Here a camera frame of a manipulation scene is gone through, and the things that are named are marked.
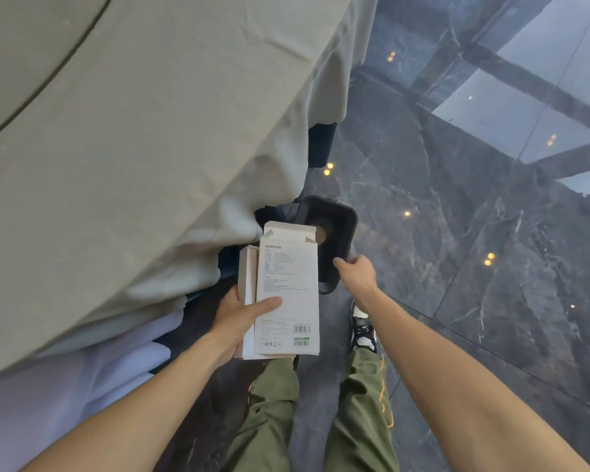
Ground person's left forearm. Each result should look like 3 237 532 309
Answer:
21 334 238 472

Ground person's right hand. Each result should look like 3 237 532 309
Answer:
333 255 378 301

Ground olive green trousers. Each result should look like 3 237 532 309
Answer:
221 347 400 472

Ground person's right forearm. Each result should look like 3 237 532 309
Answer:
357 288 590 472

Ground white table skirt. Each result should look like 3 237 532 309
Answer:
0 309 187 472

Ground black plastic bin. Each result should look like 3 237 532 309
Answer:
292 195 359 295

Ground grey tablecloth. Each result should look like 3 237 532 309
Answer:
0 0 380 382

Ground white cardboard box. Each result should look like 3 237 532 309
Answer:
234 221 321 361

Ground person's left hand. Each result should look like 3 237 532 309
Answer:
207 286 283 363

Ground black and white sneaker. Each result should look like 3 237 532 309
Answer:
349 299 378 355

